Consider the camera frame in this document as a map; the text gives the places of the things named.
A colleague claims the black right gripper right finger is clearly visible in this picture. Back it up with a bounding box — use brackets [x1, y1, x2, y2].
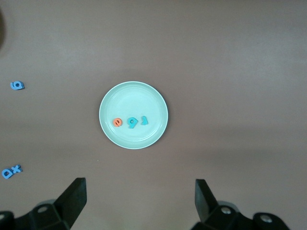
[191, 179, 292, 230]

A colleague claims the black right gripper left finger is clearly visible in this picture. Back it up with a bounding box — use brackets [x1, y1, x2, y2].
[0, 177, 86, 230]

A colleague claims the teal letter b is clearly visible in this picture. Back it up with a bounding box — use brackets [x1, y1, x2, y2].
[127, 116, 140, 130]

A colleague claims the blue letter D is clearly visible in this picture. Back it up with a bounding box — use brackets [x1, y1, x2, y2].
[1, 169, 14, 180]

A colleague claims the mint green plate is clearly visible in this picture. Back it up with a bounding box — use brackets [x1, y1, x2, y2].
[98, 80, 169, 150]

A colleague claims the blue letter g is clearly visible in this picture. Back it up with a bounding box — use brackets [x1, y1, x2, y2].
[10, 80, 25, 91]

